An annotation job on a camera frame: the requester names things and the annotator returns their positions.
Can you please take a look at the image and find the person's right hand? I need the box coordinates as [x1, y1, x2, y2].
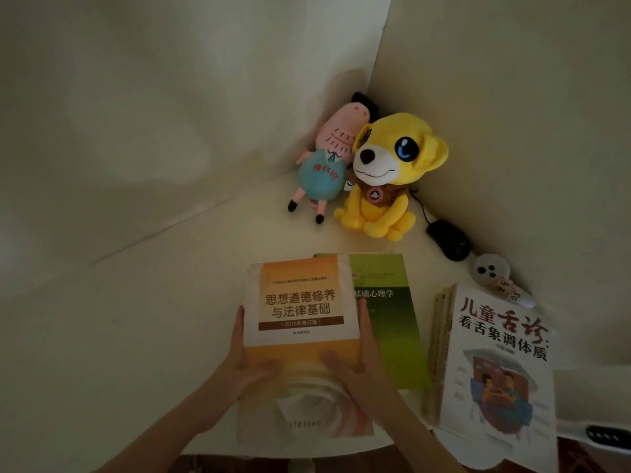
[320, 299, 410, 430]

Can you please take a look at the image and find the white round device with dots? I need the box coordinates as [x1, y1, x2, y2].
[473, 253, 511, 289]

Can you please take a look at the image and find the black computer mouse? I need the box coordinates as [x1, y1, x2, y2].
[426, 220, 472, 262]

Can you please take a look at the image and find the green book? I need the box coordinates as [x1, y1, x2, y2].
[315, 253, 432, 391]

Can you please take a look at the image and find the small white patterned charm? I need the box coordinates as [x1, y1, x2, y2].
[495, 278, 536, 309]

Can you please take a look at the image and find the pink pig plush toy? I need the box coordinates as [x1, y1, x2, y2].
[287, 92, 379, 225]

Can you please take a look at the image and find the person's right forearm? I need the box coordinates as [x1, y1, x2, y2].
[377, 401, 469, 473]

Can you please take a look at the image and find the yellow dog plush toy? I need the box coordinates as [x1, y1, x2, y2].
[334, 112, 450, 243]

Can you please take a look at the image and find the person's left hand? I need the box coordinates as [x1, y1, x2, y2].
[211, 305, 285, 417]

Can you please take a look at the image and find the white band with black screen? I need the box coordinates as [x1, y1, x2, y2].
[557, 419, 631, 451]

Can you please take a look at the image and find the white illustrated book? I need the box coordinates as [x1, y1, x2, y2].
[434, 283, 560, 471]

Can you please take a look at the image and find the black mouse cable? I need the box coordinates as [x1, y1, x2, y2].
[408, 188, 435, 225]

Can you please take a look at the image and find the person's left forearm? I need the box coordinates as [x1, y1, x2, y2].
[96, 384, 237, 473]

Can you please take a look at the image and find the orange and white book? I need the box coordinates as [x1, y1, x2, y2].
[237, 256, 380, 446]

